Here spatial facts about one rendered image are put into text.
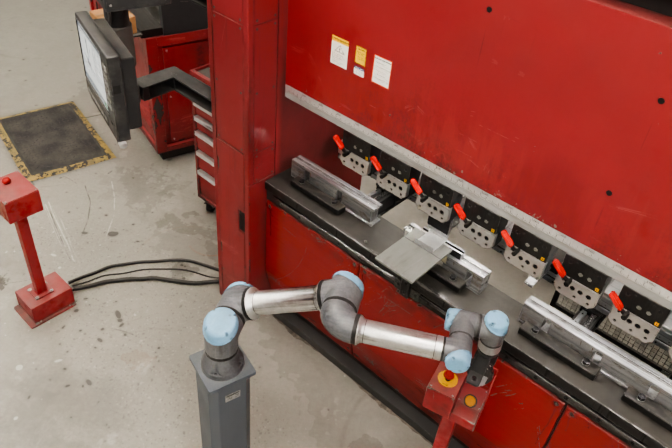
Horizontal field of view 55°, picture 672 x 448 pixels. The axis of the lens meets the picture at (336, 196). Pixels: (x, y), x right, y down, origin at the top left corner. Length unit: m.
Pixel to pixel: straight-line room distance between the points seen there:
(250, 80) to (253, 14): 0.27
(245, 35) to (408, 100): 0.69
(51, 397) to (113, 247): 1.03
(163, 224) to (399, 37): 2.31
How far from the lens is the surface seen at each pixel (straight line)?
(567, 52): 2.01
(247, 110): 2.73
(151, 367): 3.41
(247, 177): 2.93
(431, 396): 2.43
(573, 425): 2.58
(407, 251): 2.53
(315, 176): 2.92
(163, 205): 4.30
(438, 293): 2.57
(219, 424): 2.53
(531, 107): 2.11
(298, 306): 2.19
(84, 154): 4.84
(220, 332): 2.20
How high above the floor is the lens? 2.68
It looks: 38 degrees down
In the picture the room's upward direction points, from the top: 6 degrees clockwise
